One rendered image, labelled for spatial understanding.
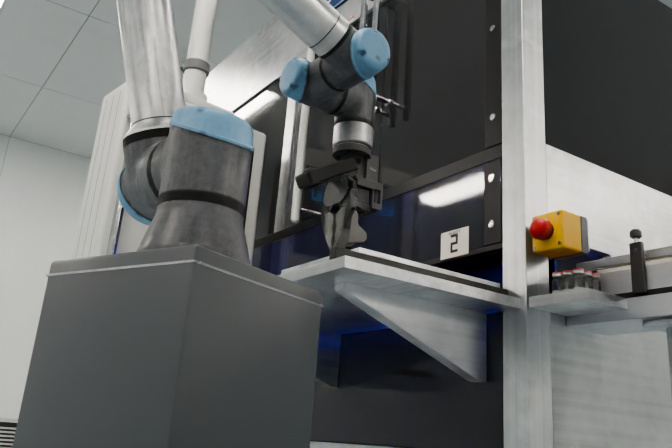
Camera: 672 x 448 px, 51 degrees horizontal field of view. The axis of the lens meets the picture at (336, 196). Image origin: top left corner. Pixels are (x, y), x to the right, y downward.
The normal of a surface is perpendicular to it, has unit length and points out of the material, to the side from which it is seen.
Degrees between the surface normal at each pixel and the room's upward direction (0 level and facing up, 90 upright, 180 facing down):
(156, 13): 92
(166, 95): 92
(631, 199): 90
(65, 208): 90
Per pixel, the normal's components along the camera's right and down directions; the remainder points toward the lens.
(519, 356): -0.82, -0.25
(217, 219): 0.55, -0.51
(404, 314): 0.56, -0.23
